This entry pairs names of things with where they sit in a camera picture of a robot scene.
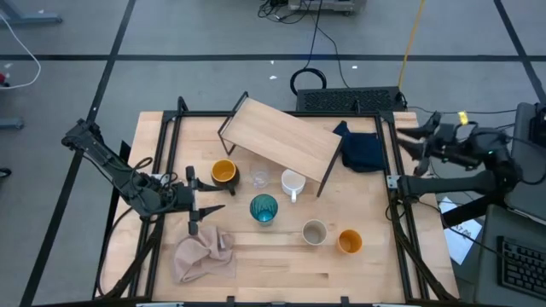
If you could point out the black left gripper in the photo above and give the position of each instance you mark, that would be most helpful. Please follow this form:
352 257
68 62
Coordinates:
183 197

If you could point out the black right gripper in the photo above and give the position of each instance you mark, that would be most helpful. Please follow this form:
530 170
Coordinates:
439 143

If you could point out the black mug with yellow inside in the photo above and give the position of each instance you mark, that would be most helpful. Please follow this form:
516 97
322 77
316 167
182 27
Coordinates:
224 171

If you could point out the navy blue cloth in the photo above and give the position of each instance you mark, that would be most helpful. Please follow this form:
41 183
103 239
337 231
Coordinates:
362 151

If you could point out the small clear glass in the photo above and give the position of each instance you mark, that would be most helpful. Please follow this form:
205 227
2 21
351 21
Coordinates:
259 177

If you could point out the teal tumbler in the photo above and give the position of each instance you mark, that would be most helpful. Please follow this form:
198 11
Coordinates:
263 209

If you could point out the pink cloth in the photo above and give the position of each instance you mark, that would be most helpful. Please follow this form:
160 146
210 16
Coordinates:
200 256

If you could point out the white mug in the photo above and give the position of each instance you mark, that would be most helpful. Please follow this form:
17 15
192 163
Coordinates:
293 181

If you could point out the beige cup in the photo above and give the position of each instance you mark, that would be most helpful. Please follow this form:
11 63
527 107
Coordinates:
315 232

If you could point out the orange cup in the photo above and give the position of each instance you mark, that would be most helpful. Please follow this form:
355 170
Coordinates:
349 241

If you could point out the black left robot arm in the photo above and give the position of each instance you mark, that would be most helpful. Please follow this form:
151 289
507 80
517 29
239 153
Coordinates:
106 158

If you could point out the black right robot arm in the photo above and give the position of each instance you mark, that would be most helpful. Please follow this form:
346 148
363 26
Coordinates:
460 183

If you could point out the wooden shelf with black legs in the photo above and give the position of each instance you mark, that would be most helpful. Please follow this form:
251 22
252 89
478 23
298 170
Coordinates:
281 136

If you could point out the yellow tape tag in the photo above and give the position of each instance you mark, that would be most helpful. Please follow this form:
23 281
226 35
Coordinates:
462 118

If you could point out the black vented box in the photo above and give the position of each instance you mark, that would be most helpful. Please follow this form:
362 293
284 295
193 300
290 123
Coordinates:
341 100

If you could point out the white paper sheet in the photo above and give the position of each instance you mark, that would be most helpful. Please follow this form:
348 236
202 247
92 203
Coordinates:
462 243

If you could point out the grey laptop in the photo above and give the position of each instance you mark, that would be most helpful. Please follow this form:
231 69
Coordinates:
531 192

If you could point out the black keyboard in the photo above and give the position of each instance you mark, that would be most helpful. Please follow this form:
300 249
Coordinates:
522 266

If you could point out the grey equipment cart base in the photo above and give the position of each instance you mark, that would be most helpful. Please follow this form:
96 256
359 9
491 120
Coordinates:
324 5

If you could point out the small red object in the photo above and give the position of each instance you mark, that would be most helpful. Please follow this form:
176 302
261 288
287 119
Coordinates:
3 79

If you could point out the grey metal table foot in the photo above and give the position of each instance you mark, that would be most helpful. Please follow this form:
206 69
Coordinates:
30 19

